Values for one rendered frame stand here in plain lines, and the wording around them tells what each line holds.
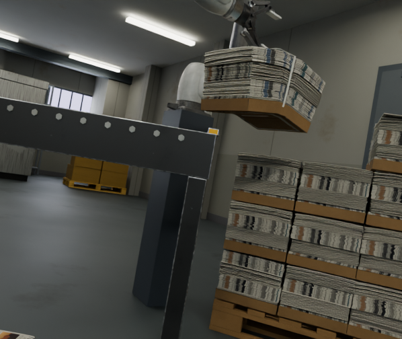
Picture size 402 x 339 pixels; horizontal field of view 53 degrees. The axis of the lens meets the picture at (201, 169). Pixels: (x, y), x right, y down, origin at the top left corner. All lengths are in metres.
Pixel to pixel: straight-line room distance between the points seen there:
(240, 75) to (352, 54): 3.75
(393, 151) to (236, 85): 0.73
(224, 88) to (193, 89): 0.59
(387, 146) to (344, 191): 0.25
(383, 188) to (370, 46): 3.37
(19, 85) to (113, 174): 2.51
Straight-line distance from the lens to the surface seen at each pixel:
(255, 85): 1.44
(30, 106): 1.16
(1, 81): 8.41
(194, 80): 2.12
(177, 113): 2.06
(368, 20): 5.21
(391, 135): 1.83
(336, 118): 5.00
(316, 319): 1.87
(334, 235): 1.80
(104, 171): 8.77
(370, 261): 1.82
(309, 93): 1.64
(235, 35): 2.09
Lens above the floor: 0.69
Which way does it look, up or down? 1 degrees up
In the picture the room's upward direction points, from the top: 10 degrees clockwise
